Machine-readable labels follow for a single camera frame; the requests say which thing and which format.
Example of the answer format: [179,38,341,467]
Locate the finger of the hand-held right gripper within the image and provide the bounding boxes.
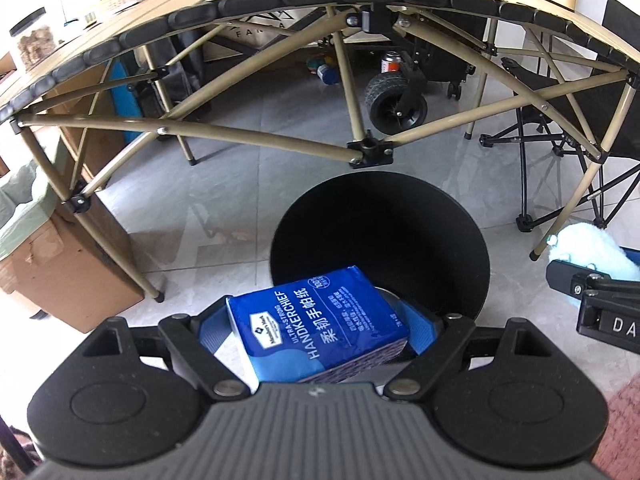
[546,258,640,307]

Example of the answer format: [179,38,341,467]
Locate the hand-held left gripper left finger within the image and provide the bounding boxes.
[79,305,255,402]

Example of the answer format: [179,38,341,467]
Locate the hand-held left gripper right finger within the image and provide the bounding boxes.
[382,305,556,403]

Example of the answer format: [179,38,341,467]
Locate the light blue fluffy cloth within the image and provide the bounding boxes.
[550,222,640,283]

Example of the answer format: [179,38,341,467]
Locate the blue tissue packet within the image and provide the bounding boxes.
[226,265,412,385]

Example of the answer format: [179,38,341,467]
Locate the black trash bin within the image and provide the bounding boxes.
[270,172,491,362]

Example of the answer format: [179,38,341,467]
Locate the mauve fuzzy fabric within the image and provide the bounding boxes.
[606,374,640,480]

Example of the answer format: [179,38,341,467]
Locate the large cardboard box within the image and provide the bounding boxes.
[0,135,147,321]

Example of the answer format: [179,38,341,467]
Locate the black folding chair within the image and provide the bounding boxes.
[479,0,640,234]

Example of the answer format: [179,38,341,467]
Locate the pale green bag liner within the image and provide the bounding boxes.
[0,159,57,261]

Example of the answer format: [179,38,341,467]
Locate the flat brown cardboard box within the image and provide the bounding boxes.
[48,55,126,192]

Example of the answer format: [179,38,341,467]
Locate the teal box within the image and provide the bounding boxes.
[107,57,162,134]

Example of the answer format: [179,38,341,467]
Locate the black suitcase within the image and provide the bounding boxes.
[416,14,489,102]

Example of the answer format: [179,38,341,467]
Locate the black backpack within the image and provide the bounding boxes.
[145,27,211,111]

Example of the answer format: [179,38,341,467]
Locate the beige folding wagon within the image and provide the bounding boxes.
[201,0,431,135]

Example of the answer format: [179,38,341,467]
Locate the small beige carton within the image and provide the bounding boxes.
[80,0,144,29]

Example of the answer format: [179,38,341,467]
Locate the clear snack jar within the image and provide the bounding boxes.
[10,7,57,69]

